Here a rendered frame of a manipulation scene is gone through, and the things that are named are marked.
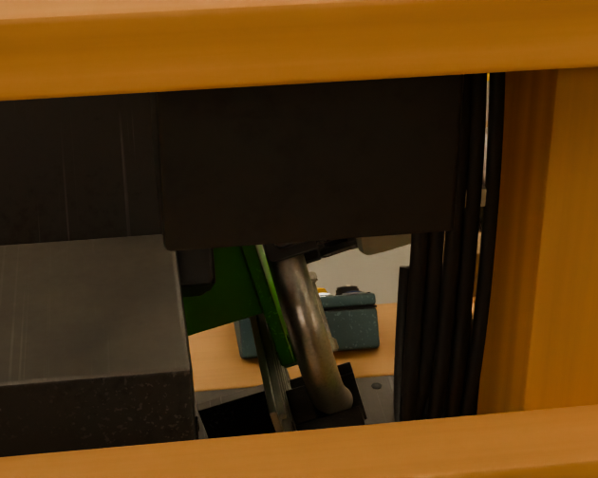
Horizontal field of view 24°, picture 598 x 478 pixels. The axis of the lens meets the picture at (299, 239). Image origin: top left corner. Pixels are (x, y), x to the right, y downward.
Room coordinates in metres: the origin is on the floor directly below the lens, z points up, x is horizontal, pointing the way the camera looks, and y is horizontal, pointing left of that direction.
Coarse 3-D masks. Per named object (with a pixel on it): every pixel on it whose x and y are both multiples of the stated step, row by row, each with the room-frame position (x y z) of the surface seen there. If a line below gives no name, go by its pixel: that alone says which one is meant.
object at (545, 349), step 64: (512, 128) 0.69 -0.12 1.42; (576, 128) 0.63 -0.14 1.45; (512, 192) 0.68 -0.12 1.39; (576, 192) 0.63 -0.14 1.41; (512, 256) 0.67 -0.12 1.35; (576, 256) 0.63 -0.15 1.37; (512, 320) 0.66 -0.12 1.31; (576, 320) 0.63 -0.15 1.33; (512, 384) 0.65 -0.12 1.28; (576, 384) 0.63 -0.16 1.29
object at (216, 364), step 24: (384, 312) 1.31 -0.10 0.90; (192, 336) 1.26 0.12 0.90; (216, 336) 1.26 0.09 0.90; (384, 336) 1.26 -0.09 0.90; (192, 360) 1.21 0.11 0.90; (216, 360) 1.21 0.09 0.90; (240, 360) 1.21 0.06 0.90; (336, 360) 1.21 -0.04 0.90; (360, 360) 1.21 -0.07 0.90; (384, 360) 1.21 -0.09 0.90; (216, 384) 1.17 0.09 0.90; (240, 384) 1.17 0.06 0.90
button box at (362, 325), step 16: (336, 304) 1.25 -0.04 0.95; (352, 304) 1.25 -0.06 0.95; (368, 304) 1.25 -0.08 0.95; (240, 320) 1.23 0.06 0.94; (336, 320) 1.24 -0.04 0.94; (352, 320) 1.24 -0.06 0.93; (368, 320) 1.24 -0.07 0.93; (240, 336) 1.22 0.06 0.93; (336, 336) 1.23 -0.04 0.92; (352, 336) 1.23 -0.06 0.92; (368, 336) 1.23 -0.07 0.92; (240, 352) 1.21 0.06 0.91
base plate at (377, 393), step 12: (360, 384) 1.17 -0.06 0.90; (372, 384) 1.17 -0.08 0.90; (384, 384) 1.17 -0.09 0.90; (204, 396) 1.15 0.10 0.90; (216, 396) 1.15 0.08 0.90; (372, 396) 1.15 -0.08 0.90; (384, 396) 1.15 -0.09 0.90; (372, 408) 1.13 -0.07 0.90; (384, 408) 1.13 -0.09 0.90; (372, 420) 1.11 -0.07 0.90; (384, 420) 1.11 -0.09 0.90; (204, 432) 1.09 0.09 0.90
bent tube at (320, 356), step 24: (288, 264) 0.95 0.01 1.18; (288, 288) 0.93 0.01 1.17; (312, 288) 0.94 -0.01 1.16; (288, 312) 0.92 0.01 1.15; (312, 312) 0.92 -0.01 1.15; (312, 336) 0.91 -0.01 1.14; (312, 360) 0.91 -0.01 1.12; (312, 384) 0.91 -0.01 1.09; (336, 384) 0.91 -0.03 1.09; (336, 408) 0.93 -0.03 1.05
